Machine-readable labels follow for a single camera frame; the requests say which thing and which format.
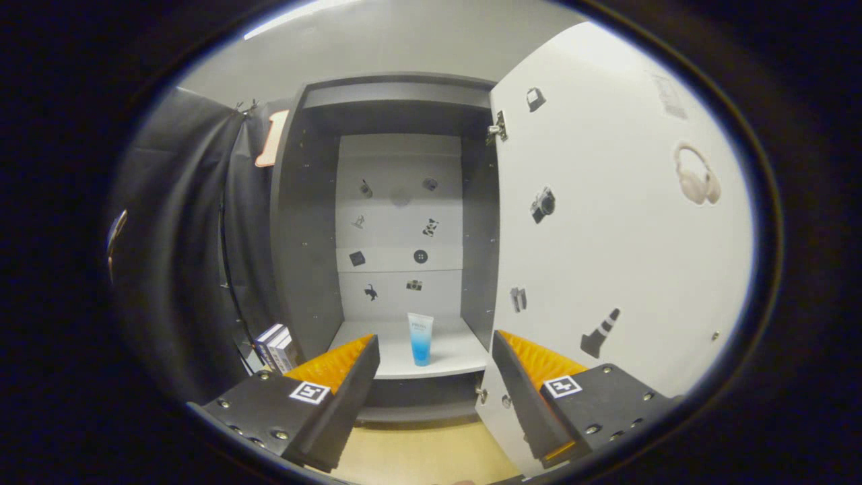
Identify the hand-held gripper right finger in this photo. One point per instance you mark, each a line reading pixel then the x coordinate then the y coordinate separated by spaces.
pixel 522 404

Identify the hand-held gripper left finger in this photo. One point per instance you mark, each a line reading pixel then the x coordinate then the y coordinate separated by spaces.
pixel 347 411

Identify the white and blue tube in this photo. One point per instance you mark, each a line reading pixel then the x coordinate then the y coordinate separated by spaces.
pixel 421 343

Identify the white cabinet door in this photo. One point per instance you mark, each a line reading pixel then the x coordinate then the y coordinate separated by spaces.
pixel 626 236

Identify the metal door hinge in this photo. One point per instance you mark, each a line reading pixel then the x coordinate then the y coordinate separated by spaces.
pixel 481 393
pixel 498 128

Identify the dark grey cabinet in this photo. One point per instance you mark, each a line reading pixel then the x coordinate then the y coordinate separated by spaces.
pixel 306 236

